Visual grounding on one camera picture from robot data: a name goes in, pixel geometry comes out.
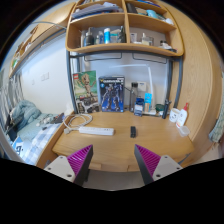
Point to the white power strip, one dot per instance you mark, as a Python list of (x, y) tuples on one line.
[(96, 130)]

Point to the white red-capped lotion bottle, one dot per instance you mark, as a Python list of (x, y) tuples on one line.
[(182, 117)]

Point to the clear plastic container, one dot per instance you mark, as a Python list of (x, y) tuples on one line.
[(183, 130)]

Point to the light blue packet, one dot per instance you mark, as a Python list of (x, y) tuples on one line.
[(148, 100)]

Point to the green tree figure toy box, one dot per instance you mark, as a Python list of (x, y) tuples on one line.
[(85, 90)]

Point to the black charger block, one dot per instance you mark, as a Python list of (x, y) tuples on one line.
[(133, 131)]

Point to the dark grey metal frame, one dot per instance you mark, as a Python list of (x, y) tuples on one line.
[(69, 76)]

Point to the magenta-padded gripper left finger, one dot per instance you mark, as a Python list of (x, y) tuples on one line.
[(59, 166)]

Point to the dark green small object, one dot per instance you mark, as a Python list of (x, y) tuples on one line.
[(159, 107)]

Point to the dark clear drink bottle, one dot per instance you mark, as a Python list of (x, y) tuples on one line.
[(133, 96)]

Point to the white mug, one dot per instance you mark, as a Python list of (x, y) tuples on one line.
[(174, 115)]

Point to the small blue white box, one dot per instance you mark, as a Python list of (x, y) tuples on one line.
[(139, 108)]

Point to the white wall switch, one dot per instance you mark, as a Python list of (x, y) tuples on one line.
[(45, 76)]

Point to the blue robot model kit box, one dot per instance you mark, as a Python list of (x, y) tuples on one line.
[(111, 95)]

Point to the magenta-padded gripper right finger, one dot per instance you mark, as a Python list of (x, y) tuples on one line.
[(166, 166)]

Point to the bed with blue bedding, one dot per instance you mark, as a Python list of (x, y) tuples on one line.
[(30, 130)]

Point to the long wooden wall ledge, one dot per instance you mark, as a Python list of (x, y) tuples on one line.
[(43, 33)]

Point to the black slim bottle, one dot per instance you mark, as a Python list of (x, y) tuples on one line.
[(166, 110)]

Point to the grey-green hanging cloth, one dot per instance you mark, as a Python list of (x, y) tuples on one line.
[(217, 128)]

